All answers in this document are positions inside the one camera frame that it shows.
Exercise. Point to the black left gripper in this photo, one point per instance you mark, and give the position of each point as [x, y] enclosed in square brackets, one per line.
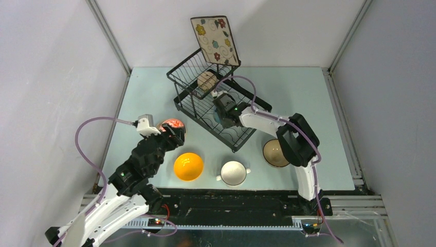
[177, 138]

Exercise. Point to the white two-handled soup bowl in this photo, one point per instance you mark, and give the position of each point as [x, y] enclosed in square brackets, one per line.
[233, 174]

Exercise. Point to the orange patterned white bowl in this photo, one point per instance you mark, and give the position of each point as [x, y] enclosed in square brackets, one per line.
[175, 123]

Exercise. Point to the blue floral mug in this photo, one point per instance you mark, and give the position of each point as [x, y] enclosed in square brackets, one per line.
[217, 117]

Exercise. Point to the tan bowl with dark rim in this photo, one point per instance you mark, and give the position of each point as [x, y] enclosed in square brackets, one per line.
[273, 154]

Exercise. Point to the beige ceramic mug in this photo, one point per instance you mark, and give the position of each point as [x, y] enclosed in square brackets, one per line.
[206, 81]

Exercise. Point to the left electronics board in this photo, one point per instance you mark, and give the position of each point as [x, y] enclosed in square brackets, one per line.
[155, 222]

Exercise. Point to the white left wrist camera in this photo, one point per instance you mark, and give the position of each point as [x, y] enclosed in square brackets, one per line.
[145, 126]

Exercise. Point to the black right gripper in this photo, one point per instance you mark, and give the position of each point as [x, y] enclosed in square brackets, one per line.
[225, 124]

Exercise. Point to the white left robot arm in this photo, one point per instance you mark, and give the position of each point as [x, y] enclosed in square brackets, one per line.
[128, 194]

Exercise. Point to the electronics board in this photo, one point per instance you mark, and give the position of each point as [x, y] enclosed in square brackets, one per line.
[155, 222]
[309, 229]

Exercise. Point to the yellow orange bowl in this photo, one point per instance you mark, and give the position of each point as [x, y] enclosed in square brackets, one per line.
[188, 166]

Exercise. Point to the square floral ceramic plate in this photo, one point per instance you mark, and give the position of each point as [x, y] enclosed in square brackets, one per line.
[215, 39]

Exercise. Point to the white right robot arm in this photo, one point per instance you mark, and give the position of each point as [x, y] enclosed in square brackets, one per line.
[297, 140]

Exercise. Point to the right electronics board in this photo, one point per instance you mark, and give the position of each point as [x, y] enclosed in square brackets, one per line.
[309, 229]

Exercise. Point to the black wire dish rack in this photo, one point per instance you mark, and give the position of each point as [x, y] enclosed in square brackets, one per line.
[198, 105]

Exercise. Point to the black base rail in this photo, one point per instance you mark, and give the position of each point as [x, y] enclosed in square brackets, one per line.
[224, 207]

